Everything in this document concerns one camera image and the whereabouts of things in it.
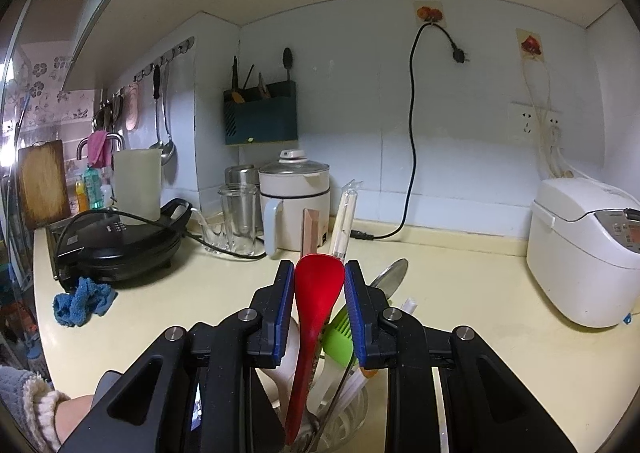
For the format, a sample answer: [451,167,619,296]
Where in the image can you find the dark green utensil holder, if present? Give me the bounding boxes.
[223,80,298,146]

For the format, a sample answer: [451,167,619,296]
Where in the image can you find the metal faucet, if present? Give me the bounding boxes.
[76,132,126,160]

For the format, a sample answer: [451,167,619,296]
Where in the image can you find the pink round hanging pad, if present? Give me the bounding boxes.
[122,83,141,132]

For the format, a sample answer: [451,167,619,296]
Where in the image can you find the white rice cooker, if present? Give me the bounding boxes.
[526,177,640,329]

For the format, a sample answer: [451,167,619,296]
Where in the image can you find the black griddle cable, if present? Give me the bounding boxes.
[107,210,269,262]

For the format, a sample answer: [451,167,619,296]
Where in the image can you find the steel canister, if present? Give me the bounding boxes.
[224,164,261,187]

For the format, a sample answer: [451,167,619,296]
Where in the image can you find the red plastic spoon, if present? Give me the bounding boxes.
[284,254,346,446]

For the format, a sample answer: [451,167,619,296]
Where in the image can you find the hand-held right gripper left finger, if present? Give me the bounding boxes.
[57,259,296,453]

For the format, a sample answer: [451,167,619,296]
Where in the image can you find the green silicone brush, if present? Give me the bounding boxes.
[309,305,359,415]

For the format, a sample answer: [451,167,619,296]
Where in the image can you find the beige speckled rice spoon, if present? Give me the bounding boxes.
[260,318,302,416]

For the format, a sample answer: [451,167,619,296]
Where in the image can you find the metal ladle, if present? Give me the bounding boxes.
[152,60,177,167]

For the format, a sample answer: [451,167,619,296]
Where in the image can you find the black power cable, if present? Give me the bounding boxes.
[350,20,472,241]

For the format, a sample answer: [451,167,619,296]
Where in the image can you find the wooden cutting board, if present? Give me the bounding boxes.
[17,139,73,232]

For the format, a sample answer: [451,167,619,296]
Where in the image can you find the glass cup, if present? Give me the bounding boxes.
[255,368,372,453]

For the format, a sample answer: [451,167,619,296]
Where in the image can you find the beige electric pot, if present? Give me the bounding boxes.
[257,149,332,259]

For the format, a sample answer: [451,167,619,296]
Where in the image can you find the green bottle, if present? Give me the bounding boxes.
[82,166,104,212]

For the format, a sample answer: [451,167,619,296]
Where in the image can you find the glass mug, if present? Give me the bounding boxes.
[217,183,264,255]

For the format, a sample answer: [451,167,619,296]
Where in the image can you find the person's left forearm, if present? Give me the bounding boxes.
[0,365,97,453]

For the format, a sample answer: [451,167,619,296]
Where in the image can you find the white wall socket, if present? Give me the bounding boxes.
[510,102,564,139]

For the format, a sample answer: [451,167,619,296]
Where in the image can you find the flower wall sticker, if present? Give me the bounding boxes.
[415,0,444,24]
[516,28,544,59]

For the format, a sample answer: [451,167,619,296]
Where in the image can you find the paper-wrapped chopsticks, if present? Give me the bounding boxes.
[327,179,362,265]

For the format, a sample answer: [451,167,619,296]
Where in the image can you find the black electric griddle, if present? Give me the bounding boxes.
[46,198,194,290]

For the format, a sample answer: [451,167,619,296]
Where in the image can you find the beige speckled chopstick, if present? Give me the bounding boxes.
[345,297,419,415]

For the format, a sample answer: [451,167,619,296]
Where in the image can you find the blue cloth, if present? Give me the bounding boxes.
[52,277,119,328]

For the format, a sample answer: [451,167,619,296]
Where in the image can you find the wall hook rail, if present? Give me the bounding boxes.
[92,36,196,105]

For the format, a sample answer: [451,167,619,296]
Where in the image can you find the wooden-handled metal fork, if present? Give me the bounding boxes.
[301,208,321,260]

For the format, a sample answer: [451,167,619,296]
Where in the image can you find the pink cloth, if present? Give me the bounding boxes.
[87,130,111,168]

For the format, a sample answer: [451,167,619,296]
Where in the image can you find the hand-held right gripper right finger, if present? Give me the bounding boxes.
[344,260,581,453]

